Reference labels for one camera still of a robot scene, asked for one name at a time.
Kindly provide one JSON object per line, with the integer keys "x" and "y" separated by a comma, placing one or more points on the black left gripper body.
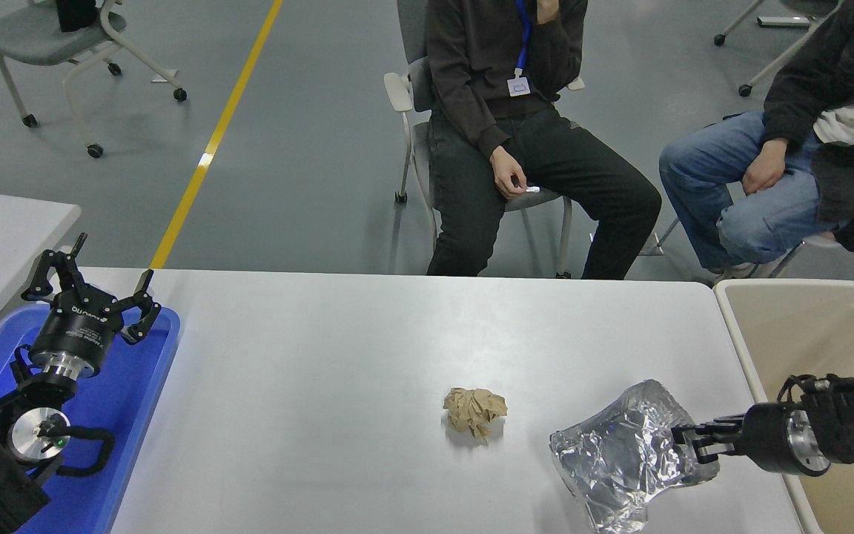
{"x": 75, "y": 330}

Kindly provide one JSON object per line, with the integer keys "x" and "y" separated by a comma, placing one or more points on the large pale bin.
{"x": 805, "y": 334}

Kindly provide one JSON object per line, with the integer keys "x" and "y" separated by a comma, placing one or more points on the grey office chair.
{"x": 396, "y": 89}

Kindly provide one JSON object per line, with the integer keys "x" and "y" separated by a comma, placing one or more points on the person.
{"x": 842, "y": 163}
{"x": 471, "y": 59}

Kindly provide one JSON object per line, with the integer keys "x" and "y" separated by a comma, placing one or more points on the grey wheeled chair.
{"x": 34, "y": 37}
{"x": 798, "y": 6}

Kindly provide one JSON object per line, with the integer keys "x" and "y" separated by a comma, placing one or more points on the crumpled tan paper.
{"x": 475, "y": 414}

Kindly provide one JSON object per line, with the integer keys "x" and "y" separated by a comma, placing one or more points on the foil tray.
{"x": 620, "y": 460}

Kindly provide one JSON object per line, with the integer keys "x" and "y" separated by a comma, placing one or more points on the pale metal-legged chair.
{"x": 820, "y": 241}

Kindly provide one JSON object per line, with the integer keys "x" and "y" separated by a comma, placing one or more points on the person's left hand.
{"x": 548, "y": 10}

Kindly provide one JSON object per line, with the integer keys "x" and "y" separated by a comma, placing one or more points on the black bag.
{"x": 75, "y": 15}

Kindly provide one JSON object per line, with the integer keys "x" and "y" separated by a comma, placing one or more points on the person's right hand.
{"x": 764, "y": 167}
{"x": 508, "y": 172}

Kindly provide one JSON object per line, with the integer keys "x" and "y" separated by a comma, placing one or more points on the blue plastic tray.
{"x": 123, "y": 400}

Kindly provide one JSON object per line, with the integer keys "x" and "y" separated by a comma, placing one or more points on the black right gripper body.
{"x": 764, "y": 437}

